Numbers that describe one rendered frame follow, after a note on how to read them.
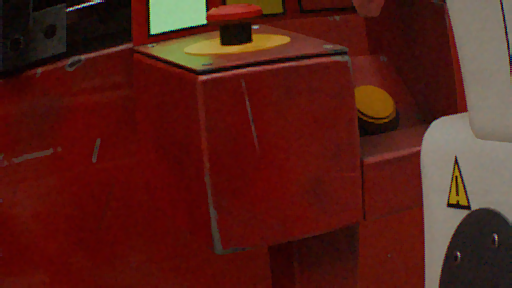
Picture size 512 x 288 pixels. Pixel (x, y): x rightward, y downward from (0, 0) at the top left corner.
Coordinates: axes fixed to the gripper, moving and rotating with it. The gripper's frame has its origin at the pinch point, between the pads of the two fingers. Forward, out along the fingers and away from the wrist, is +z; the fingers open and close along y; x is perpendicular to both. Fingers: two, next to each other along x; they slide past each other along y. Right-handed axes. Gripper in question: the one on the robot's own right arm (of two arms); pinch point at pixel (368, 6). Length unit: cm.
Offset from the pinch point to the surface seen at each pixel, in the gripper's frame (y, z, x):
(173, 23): 10.0, 3.5, 11.3
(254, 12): 0.6, -0.1, 8.7
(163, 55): 3.0, 3.1, 14.4
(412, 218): 15.8, 29.3, -14.5
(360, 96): 0.7, 7.6, 0.5
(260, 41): 0.9, 2.4, 8.2
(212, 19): 1.5, 0.4, 11.4
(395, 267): 14.7, 34.0, -12.6
